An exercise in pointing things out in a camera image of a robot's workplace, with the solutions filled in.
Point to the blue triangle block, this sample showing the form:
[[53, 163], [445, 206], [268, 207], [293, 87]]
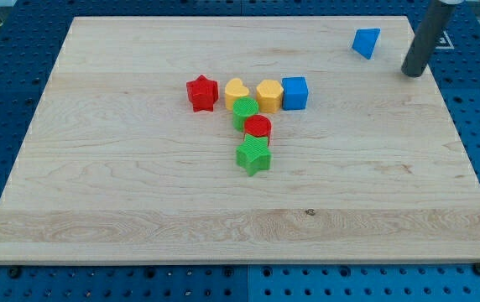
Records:
[[364, 42]]

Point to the wooden board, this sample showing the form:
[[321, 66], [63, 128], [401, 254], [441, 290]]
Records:
[[117, 169]]

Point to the green star block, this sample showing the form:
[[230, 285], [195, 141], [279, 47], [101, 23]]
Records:
[[253, 154]]

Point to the red cylinder block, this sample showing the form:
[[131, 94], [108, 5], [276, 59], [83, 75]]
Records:
[[258, 126]]

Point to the green cylinder block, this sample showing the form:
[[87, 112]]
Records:
[[242, 109]]

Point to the yellow heart block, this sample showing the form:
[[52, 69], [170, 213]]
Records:
[[234, 89]]

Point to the yellow hexagon block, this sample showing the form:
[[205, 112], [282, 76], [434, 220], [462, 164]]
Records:
[[269, 95]]

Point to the red star block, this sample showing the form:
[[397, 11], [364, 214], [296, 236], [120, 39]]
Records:
[[202, 93]]

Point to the blue cube block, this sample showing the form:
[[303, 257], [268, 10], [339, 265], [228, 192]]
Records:
[[296, 93]]

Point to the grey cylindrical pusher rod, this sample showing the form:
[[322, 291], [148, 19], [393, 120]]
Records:
[[437, 16]]

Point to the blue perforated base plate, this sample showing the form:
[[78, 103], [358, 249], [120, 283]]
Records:
[[30, 40]]

